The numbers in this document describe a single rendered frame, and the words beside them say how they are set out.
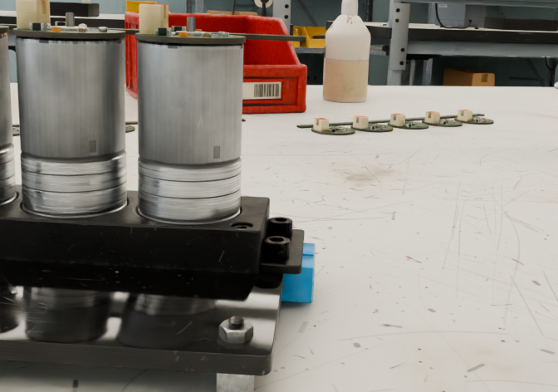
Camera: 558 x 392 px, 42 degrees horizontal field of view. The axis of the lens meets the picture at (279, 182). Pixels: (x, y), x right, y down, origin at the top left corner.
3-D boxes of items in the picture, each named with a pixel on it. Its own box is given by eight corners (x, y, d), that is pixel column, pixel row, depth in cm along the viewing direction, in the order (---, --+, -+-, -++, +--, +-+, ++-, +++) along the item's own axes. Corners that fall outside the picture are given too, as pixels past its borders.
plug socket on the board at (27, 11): (49, 31, 16) (48, 0, 16) (12, 29, 16) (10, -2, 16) (61, 29, 17) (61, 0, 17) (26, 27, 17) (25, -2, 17)
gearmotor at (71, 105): (111, 257, 17) (107, 29, 16) (7, 251, 17) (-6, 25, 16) (138, 225, 19) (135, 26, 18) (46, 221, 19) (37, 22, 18)
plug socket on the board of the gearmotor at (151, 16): (172, 36, 16) (173, 4, 16) (134, 34, 16) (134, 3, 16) (179, 34, 17) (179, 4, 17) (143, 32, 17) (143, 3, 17)
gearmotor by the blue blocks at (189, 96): (232, 263, 17) (237, 35, 15) (126, 257, 17) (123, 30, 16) (244, 231, 19) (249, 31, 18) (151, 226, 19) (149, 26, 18)
